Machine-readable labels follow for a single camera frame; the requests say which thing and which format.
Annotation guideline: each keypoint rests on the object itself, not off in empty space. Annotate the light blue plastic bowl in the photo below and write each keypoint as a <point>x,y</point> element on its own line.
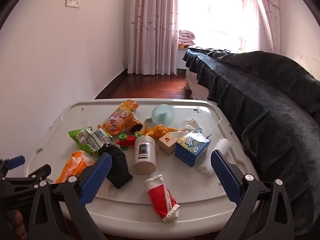
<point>163,115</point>

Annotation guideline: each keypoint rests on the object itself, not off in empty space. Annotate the white wall switch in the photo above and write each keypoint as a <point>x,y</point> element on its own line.
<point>72,2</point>

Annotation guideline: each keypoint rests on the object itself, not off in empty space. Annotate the white paper roll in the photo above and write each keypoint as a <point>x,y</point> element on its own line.
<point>221,147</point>

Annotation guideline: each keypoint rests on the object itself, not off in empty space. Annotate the orange snack bag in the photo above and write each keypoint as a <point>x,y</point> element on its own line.
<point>117,120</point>

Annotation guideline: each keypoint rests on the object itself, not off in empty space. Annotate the pink patterned curtain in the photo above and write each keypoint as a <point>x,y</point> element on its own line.
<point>152,27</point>
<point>267,17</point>

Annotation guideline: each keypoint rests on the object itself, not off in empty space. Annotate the person's left hand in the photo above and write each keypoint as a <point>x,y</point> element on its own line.
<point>18,223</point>

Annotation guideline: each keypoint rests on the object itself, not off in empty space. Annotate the red toy car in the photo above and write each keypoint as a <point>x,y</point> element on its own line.
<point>127,141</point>

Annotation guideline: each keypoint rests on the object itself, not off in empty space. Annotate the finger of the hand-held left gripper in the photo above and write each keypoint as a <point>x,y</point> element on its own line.
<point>37,172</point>
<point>15,162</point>

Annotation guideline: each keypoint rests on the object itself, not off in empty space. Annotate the white plastic jar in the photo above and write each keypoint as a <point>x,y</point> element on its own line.
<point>144,156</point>

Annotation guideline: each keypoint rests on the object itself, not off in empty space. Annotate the blue tissue box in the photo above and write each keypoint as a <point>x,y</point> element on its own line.
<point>191,148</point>

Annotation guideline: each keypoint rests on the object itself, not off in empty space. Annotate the small tan cardboard box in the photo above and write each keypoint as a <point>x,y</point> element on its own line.
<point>168,143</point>

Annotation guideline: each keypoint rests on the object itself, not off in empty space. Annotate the red and white tube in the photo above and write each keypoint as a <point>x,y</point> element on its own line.
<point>161,197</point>

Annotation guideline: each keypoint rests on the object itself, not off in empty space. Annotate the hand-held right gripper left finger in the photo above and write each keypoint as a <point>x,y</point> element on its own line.
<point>96,177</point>

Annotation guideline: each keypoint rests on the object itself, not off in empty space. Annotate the sheer window curtain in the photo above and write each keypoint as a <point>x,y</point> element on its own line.
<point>215,12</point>

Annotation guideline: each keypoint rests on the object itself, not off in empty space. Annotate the green snack packet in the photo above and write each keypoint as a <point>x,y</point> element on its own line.
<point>82,141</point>

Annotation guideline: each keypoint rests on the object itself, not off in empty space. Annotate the black sock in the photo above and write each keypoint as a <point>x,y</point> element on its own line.
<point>118,166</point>

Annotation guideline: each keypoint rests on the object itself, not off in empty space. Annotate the orange plastic bag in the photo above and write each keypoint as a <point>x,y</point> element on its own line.
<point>75,166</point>

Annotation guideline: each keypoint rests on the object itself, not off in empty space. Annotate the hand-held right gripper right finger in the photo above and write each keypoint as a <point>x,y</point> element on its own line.
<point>225,177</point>

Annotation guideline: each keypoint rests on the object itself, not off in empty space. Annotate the white plastic storage box lid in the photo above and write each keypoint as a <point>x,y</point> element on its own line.
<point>190,187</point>

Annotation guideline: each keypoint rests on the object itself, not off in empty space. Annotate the white and blue packet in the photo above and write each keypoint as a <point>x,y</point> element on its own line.
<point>103,136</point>

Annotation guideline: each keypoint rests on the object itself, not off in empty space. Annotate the white bed frame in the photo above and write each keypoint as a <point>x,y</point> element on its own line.
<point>197,86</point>

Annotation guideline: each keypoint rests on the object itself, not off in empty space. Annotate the folded pink quilt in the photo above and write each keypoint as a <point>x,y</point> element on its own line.
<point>186,38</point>

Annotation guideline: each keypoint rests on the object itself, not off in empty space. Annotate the crumpled white tissue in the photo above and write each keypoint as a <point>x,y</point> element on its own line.
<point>190,127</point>

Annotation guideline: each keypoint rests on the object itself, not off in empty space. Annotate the orange toy dinosaur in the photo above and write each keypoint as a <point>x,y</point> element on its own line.
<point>160,131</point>

